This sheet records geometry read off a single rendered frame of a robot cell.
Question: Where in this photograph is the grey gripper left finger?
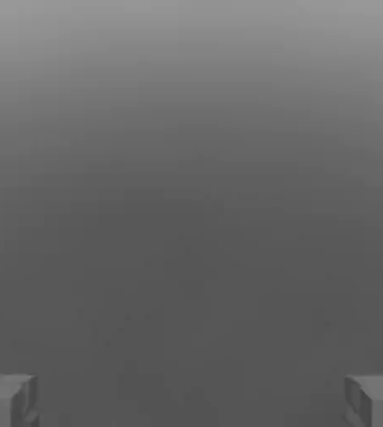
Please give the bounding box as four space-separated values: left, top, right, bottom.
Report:
0 374 41 427

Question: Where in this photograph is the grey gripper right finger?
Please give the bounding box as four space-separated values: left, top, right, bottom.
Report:
343 374 383 427

